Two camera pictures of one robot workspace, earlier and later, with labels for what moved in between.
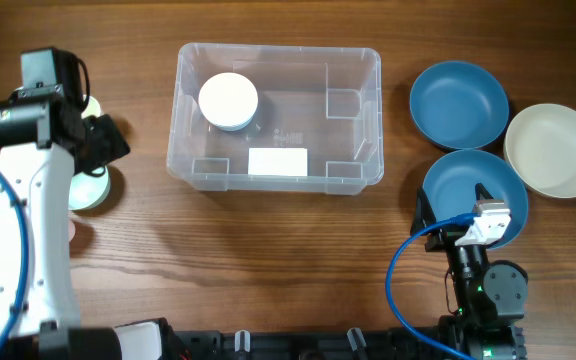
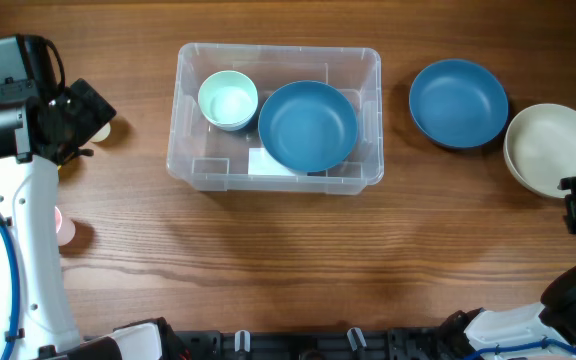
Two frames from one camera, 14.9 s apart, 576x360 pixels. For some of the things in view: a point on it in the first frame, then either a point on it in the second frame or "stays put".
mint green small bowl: (87, 191) -> (228, 99)
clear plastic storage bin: (326, 99) stays put
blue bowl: (450, 187) -> (308, 125)
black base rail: (312, 345) stays put
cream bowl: (553, 151) stays put
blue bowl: (459, 105) stays put
